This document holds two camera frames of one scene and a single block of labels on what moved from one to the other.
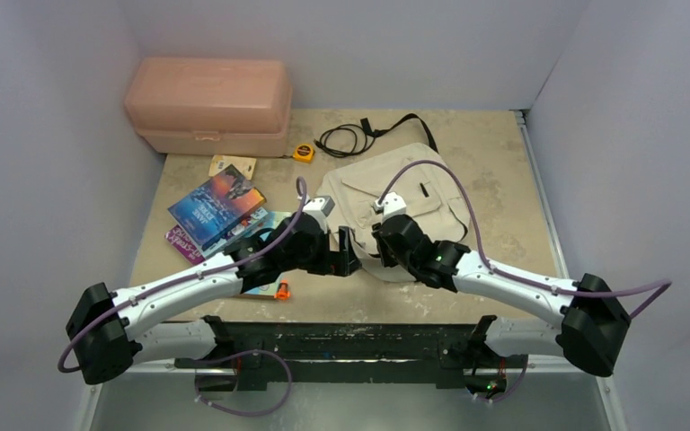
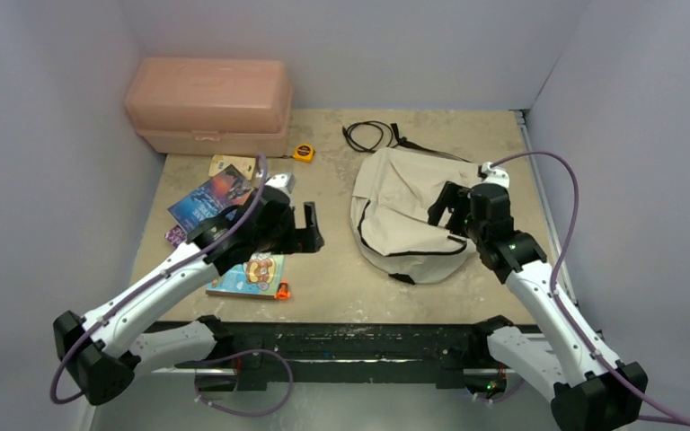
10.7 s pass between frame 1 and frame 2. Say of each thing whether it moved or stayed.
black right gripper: moved
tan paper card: stayed
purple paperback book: stayed
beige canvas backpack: moved
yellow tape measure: stayed
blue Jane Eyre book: stayed
